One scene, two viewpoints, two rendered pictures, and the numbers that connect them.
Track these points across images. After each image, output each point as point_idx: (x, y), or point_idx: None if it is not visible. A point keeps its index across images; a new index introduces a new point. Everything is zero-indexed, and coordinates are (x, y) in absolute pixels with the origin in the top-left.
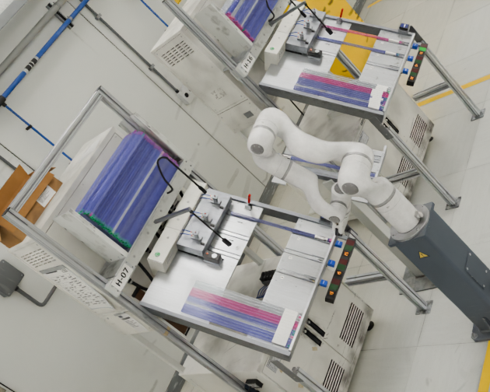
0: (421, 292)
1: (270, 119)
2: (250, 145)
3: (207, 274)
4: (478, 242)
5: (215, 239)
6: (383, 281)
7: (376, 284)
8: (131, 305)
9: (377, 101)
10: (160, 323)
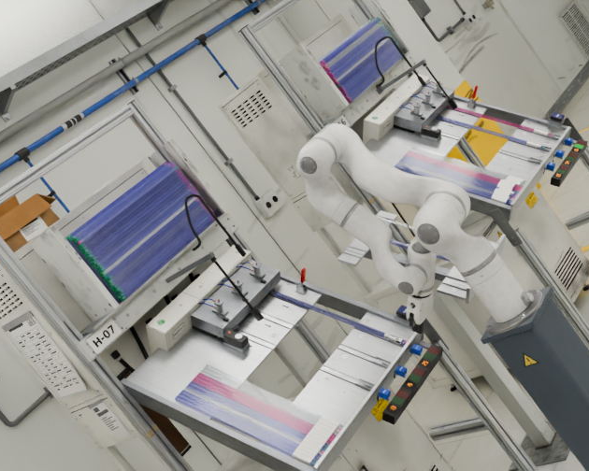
0: (540, 466)
1: (333, 133)
2: (299, 158)
3: (223, 360)
4: None
5: (246, 321)
6: (491, 455)
7: (480, 460)
8: (109, 379)
9: (505, 193)
10: (145, 417)
